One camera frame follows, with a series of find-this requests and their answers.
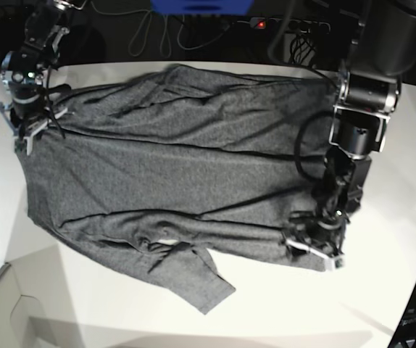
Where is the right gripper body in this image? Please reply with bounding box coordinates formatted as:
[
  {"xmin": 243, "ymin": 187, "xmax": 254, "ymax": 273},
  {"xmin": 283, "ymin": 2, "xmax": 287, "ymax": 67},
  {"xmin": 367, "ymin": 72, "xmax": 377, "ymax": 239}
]
[{"xmin": 0, "ymin": 94, "xmax": 69, "ymax": 145}]

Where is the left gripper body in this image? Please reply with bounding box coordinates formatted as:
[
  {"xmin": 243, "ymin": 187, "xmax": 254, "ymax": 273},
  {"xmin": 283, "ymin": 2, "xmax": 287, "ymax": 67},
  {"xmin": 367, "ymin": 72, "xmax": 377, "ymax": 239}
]
[{"xmin": 282, "ymin": 217, "xmax": 347, "ymax": 268}]

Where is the grey long-sleeve t-shirt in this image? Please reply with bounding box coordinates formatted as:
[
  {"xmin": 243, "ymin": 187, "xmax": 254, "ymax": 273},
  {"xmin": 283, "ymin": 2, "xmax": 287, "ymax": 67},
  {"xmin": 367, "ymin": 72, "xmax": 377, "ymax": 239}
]
[{"xmin": 17, "ymin": 65, "xmax": 334, "ymax": 314}]

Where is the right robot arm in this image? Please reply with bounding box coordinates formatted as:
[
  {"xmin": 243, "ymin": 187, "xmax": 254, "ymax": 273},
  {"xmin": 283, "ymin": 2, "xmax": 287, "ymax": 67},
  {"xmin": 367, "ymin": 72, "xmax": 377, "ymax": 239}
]
[{"xmin": 0, "ymin": 1, "xmax": 87, "ymax": 152}]

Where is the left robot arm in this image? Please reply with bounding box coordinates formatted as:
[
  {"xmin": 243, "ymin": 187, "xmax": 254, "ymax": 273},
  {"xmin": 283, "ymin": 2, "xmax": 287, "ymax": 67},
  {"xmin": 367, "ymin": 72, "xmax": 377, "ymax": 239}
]
[{"xmin": 283, "ymin": 1, "xmax": 416, "ymax": 271}]

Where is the blue plastic bin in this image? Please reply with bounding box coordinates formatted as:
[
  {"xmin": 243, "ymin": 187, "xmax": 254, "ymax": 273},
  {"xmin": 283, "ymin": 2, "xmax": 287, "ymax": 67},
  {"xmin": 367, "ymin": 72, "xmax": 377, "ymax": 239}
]
[{"xmin": 151, "ymin": 0, "xmax": 254, "ymax": 15}]

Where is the black power strip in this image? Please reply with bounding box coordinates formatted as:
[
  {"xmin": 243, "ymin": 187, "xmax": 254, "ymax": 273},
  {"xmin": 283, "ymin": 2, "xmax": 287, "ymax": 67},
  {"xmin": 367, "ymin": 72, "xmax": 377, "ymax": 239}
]
[{"xmin": 246, "ymin": 17, "xmax": 331, "ymax": 34}]

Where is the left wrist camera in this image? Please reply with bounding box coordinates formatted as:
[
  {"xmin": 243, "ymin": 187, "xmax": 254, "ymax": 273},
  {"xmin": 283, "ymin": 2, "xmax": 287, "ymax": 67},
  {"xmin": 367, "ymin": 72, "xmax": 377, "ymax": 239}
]
[{"xmin": 325, "ymin": 254, "xmax": 346, "ymax": 272}]

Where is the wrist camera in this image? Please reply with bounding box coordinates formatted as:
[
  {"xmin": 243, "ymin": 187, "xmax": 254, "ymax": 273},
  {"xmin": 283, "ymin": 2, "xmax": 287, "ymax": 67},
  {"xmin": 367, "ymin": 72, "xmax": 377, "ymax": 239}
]
[
  {"xmin": 325, "ymin": 254, "xmax": 346, "ymax": 272},
  {"xmin": 14, "ymin": 136, "xmax": 34, "ymax": 156}
]

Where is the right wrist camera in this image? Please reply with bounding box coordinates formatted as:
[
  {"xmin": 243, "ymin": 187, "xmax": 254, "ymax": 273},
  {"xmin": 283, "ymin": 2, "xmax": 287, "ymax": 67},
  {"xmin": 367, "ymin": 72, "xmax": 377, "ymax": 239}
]
[{"xmin": 14, "ymin": 136, "xmax": 34, "ymax": 156}]

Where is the grey looped cable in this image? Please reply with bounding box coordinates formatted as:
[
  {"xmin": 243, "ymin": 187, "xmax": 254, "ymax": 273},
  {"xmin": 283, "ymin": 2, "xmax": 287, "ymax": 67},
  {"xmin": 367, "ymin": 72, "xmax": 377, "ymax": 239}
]
[{"xmin": 128, "ymin": 10, "xmax": 230, "ymax": 57}]

